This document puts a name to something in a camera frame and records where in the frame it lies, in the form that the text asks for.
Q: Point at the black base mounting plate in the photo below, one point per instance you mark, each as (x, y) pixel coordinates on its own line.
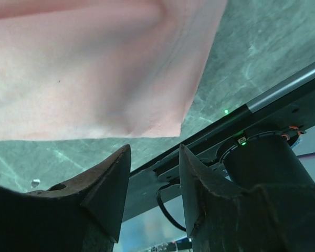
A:
(289, 116)

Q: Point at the aluminium frame rail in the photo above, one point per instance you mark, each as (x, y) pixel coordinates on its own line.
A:
(283, 88)

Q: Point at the salmon pink t shirt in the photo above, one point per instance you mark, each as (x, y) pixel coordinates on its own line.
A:
(100, 69)

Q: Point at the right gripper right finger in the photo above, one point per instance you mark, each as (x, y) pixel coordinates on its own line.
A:
(222, 216)

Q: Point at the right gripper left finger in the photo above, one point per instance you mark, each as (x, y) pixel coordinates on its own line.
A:
(83, 213)

